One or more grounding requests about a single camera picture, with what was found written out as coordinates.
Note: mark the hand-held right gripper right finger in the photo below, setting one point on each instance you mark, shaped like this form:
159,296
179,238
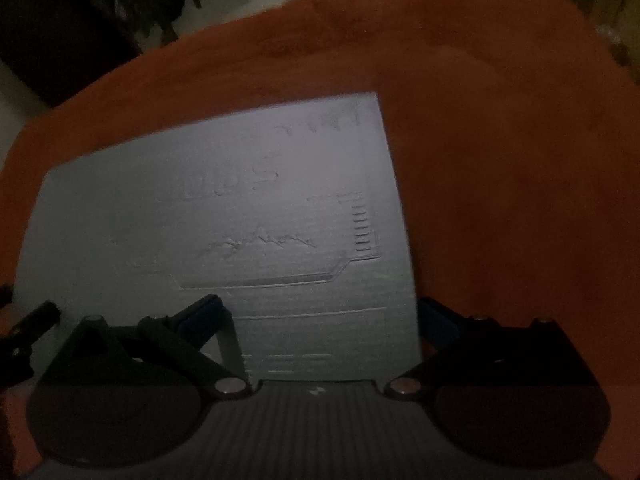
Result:
440,320

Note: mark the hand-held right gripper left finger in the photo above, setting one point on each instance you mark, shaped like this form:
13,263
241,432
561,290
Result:
197,317

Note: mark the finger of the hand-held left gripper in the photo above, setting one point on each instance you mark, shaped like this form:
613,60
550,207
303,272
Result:
40,317

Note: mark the white paper sheet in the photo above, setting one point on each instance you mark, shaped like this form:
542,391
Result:
250,185

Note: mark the orange blanket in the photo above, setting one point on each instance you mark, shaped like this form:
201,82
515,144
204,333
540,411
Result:
500,135

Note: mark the dark wooden cabinet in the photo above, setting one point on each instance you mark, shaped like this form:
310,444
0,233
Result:
55,25

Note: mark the brown cardboard box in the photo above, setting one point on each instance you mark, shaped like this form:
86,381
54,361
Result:
620,5

